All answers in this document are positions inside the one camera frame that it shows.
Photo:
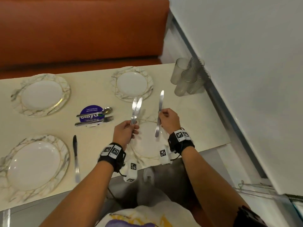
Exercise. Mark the marble pattern white plate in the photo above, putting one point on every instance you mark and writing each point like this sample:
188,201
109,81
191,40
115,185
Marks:
33,165
41,94
131,83
148,141

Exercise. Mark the person's right hand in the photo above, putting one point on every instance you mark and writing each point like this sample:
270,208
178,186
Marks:
171,121

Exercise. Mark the silver spoon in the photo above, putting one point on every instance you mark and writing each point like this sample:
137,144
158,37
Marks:
106,111

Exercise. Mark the person's left hand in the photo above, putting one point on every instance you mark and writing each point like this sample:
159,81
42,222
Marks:
123,133

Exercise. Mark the white printed shirt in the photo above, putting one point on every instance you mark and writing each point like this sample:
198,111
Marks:
146,216

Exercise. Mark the round purple table sticker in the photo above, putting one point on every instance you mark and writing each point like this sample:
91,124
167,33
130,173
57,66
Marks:
91,110

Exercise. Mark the silver fork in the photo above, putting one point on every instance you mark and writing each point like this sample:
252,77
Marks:
107,119

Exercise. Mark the person's left forearm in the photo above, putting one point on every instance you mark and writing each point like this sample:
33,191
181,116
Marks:
80,196

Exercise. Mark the person's right forearm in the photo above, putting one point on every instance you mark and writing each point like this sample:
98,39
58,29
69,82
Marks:
208,184

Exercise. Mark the person's left fingers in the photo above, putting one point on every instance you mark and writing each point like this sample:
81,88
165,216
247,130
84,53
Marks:
133,130

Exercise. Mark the grey metal wall trim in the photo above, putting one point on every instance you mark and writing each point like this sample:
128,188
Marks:
220,103

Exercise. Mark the grey trousers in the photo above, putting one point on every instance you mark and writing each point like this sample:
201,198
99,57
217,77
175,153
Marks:
165,184

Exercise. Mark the person's right fingers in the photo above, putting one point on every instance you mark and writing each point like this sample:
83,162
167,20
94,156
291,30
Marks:
163,117

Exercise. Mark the cluster of clear drinking glasses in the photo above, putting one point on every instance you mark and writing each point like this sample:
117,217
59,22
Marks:
187,77

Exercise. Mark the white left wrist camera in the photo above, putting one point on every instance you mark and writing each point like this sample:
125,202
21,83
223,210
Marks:
132,169

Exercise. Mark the orange leather bench seat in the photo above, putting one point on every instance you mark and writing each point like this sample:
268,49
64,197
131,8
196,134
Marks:
80,33

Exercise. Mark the silver table knife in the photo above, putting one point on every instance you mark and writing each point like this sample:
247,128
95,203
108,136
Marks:
134,108
75,153
160,101
139,106

